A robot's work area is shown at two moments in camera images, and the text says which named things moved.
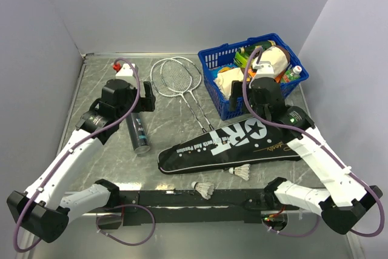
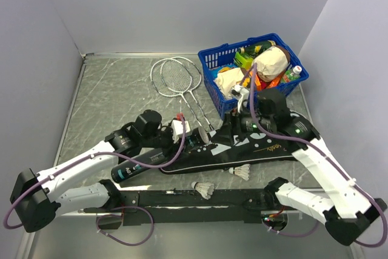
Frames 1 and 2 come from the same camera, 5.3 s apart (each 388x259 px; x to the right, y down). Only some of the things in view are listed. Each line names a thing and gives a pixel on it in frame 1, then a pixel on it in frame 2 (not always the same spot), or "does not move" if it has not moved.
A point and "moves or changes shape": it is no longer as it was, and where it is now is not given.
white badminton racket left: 170,77 does not move
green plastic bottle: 292,74 does not move
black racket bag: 247,142 does not move
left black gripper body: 132,94 → 162,139
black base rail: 142,207 does not move
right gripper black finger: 237,91 → 236,124
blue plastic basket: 222,56 does not move
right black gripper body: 256,109 → 250,124
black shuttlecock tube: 138,134 moves or changes shape
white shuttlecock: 205,189 does not move
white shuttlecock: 242,171 does not move
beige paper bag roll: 278,56 does not move
